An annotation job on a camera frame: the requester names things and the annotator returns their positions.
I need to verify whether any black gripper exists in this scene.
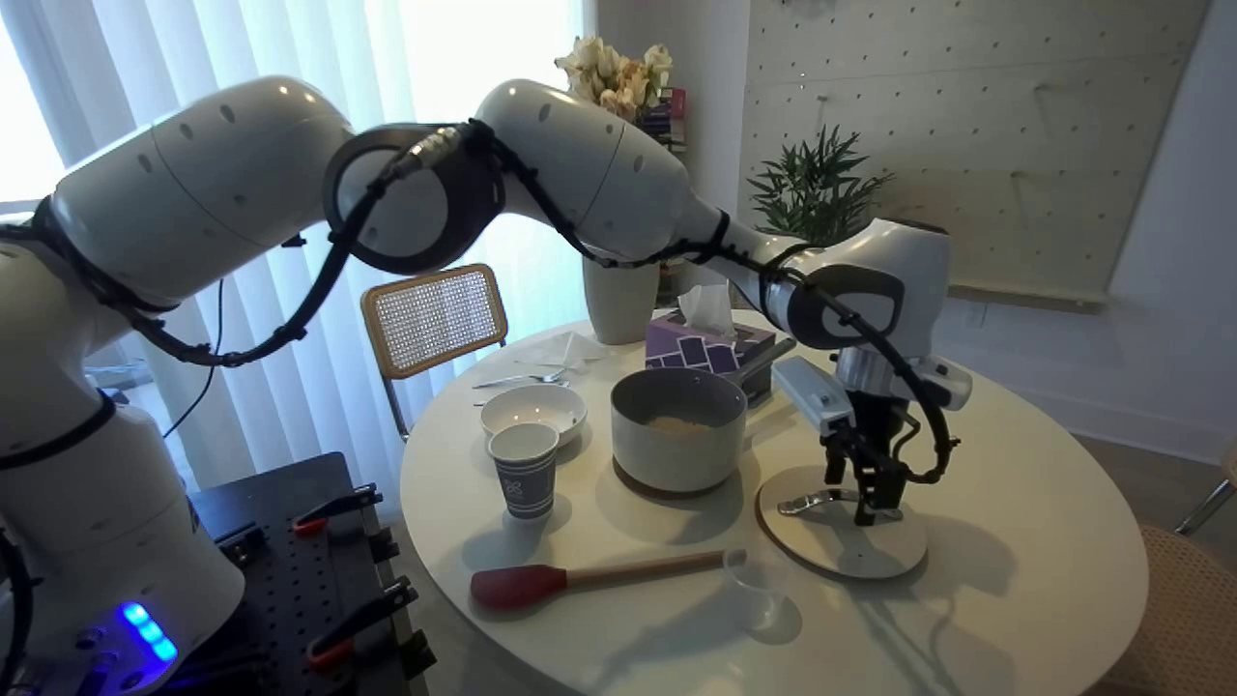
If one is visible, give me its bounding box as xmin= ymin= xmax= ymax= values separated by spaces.
xmin=824 ymin=396 xmax=910 ymax=526

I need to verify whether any white pot lid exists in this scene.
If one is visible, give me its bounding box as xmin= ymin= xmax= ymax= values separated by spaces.
xmin=755 ymin=467 xmax=928 ymax=579

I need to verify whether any red silicone spatula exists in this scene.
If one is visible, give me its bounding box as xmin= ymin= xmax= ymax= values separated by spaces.
xmin=466 ymin=549 xmax=727 ymax=610

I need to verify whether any white paper napkin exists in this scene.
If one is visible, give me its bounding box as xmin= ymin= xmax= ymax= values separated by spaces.
xmin=496 ymin=329 xmax=603 ymax=379

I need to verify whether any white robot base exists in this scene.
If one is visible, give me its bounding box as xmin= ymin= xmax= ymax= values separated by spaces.
xmin=0 ymin=243 xmax=243 ymax=696

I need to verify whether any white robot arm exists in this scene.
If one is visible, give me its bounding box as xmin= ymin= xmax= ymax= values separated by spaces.
xmin=35 ymin=78 xmax=952 ymax=522

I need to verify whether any purple tissue box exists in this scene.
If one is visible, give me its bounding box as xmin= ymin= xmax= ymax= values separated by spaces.
xmin=647 ymin=283 xmax=777 ymax=401

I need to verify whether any white ceramic bowl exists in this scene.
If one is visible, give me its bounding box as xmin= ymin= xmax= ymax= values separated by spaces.
xmin=479 ymin=384 xmax=587 ymax=445

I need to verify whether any clear drinking glass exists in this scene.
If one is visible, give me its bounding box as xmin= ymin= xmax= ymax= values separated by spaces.
xmin=721 ymin=556 xmax=799 ymax=647

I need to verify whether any potted green plant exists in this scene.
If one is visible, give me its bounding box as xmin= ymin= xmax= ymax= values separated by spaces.
xmin=748 ymin=127 xmax=884 ymax=243

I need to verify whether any blue white paper cup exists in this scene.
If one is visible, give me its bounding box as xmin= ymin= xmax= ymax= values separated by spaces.
xmin=487 ymin=427 xmax=562 ymax=518

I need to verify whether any silver fork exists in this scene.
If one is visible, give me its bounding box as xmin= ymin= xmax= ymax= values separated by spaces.
xmin=471 ymin=372 xmax=569 ymax=391

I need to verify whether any woven cane chair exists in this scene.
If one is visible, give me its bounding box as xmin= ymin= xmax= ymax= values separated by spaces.
xmin=358 ymin=265 xmax=509 ymax=428

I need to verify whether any white flower bouquet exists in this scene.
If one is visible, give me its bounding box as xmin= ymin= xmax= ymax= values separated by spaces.
xmin=558 ymin=36 xmax=674 ymax=121

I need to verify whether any black equipment cart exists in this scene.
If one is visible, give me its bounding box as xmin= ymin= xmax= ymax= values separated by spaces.
xmin=158 ymin=451 xmax=438 ymax=696

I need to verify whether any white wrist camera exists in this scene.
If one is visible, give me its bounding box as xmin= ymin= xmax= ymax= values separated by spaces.
xmin=774 ymin=355 xmax=853 ymax=435

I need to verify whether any white pot with handle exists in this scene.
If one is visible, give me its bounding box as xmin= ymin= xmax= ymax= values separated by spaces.
xmin=612 ymin=372 xmax=745 ymax=495

